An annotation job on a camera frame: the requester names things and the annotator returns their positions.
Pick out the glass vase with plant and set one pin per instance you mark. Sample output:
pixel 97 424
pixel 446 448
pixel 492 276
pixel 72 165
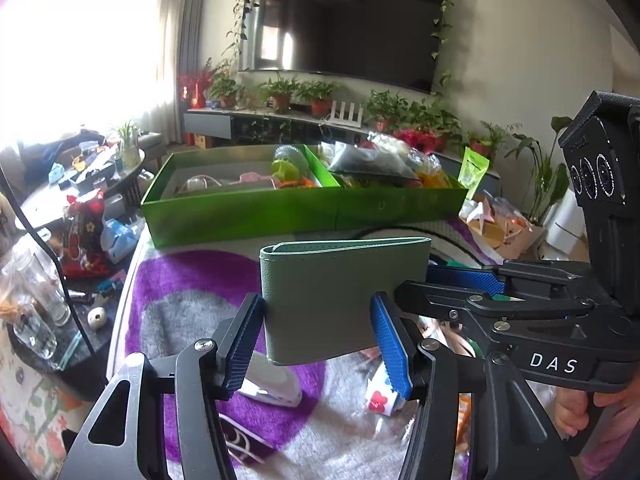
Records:
pixel 127 147

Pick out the large leaf plant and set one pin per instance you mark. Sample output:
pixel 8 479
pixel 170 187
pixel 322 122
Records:
pixel 542 170

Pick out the person's pink garment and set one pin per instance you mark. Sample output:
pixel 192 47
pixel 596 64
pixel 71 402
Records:
pixel 600 460

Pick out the hanging green vine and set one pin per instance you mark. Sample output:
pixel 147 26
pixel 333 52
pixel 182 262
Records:
pixel 441 40
pixel 240 15

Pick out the white folded paper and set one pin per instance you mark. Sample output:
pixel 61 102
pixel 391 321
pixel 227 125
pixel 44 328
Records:
pixel 480 212

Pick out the white plastic clip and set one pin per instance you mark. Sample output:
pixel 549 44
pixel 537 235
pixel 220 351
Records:
pixel 272 385

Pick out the red flowered bag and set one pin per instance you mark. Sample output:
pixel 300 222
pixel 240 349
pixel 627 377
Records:
pixel 85 240

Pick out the clear glass jar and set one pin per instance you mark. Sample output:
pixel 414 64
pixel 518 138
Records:
pixel 35 335
pixel 37 285

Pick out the mint green leather wallet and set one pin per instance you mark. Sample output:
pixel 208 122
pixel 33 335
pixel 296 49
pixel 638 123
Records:
pixel 340 300

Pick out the blue plastic bag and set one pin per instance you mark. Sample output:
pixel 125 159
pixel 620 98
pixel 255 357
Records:
pixel 117 240

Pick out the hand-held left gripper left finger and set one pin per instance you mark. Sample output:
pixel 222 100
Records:
pixel 242 350

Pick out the red flower vase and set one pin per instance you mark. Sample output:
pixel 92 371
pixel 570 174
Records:
pixel 195 87

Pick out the row of potted green plants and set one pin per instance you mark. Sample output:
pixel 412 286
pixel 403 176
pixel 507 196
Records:
pixel 280 90

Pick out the open cardboard box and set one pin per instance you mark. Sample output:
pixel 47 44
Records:
pixel 530 240

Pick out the person's right hand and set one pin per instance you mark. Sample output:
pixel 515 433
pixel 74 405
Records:
pixel 567 415

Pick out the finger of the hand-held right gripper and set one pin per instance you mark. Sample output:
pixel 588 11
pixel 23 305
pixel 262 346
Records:
pixel 465 277
pixel 440 300

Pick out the green cardboard box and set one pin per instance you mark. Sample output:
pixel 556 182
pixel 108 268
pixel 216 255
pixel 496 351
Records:
pixel 400 207
pixel 235 220

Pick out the yellow green ribbed cup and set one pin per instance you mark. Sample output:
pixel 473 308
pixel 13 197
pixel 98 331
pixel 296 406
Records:
pixel 290 165

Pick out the round coffee table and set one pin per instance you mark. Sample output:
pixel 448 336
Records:
pixel 45 200

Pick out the grey curtain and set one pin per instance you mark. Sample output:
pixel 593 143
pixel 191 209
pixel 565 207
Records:
pixel 187 45

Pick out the dark plastic bag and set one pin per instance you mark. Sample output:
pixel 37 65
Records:
pixel 370 162

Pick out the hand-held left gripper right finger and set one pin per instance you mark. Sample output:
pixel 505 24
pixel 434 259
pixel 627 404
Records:
pixel 392 350

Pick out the black flat television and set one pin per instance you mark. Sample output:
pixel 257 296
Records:
pixel 345 25

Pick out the pink flat item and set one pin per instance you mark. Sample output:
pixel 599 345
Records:
pixel 255 177

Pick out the purple grey patterned rug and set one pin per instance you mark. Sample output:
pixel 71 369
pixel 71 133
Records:
pixel 190 280

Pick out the small printed packet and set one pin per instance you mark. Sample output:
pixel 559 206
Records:
pixel 382 395

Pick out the white plant pot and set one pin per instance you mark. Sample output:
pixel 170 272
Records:
pixel 567 225

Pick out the white slatted rack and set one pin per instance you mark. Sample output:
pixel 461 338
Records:
pixel 346 112

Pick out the green snack packet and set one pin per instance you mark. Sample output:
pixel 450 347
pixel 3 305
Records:
pixel 472 172

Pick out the floral floor rug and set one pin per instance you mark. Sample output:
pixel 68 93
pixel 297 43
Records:
pixel 30 410

